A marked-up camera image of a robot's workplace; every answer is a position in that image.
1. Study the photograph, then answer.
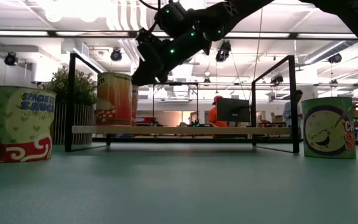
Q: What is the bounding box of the black frame wooden shelf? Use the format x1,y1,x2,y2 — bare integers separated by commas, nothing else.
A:
63,52,301,154

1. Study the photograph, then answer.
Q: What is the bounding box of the green spaghetti sauce can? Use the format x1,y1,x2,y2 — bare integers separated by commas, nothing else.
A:
0,85,57,164

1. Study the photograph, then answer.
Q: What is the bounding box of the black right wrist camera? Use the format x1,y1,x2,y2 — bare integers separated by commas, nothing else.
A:
135,27,165,68

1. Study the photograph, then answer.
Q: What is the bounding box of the potted plant striped pot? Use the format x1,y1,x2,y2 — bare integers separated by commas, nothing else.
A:
40,64,98,146

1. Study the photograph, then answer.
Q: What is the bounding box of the green chicken soup can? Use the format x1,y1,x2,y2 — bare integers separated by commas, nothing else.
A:
301,96,357,160

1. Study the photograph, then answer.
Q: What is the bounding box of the black bar with light strips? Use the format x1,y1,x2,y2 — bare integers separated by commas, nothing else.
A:
0,29,358,40

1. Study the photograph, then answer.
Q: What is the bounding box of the dark computer monitor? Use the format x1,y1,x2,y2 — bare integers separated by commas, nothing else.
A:
216,97,252,123

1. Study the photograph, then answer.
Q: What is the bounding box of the teal table mat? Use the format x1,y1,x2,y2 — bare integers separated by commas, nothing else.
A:
0,140,358,224

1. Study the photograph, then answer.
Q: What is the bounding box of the orange corn can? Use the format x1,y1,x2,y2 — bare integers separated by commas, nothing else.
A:
95,72,134,127
131,84,140,127

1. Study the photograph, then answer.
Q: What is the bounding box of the black ceiling spotlight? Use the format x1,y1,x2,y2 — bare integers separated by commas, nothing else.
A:
4,52,19,67
328,52,343,65
109,48,123,62
270,73,284,85
215,40,232,63

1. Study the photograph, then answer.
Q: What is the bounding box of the cardboard box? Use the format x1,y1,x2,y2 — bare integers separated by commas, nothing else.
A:
270,112,284,124

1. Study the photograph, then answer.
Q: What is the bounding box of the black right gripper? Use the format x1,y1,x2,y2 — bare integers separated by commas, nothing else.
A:
131,29,213,87

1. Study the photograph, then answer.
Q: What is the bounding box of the person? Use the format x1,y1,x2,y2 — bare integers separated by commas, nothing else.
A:
283,89,304,129
207,95,229,128

